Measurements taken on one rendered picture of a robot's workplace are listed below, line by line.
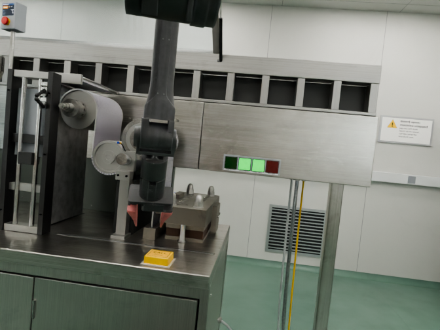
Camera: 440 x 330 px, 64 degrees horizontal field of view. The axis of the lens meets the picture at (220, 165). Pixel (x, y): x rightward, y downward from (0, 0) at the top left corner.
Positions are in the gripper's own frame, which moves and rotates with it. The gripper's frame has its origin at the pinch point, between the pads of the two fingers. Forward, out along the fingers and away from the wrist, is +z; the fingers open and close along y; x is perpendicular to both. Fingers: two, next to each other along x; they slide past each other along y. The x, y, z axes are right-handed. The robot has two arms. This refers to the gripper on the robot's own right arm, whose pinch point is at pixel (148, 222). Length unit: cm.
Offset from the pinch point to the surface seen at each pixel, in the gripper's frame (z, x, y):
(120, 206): 22.1, -31.5, 9.6
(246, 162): 17, -60, -40
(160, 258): 16.2, -3.1, -4.1
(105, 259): 20.1, -5.6, 11.1
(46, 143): 4, -40, 35
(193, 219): 20.1, -24.5, -15.3
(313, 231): 182, -197, -178
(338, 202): 32, -55, -88
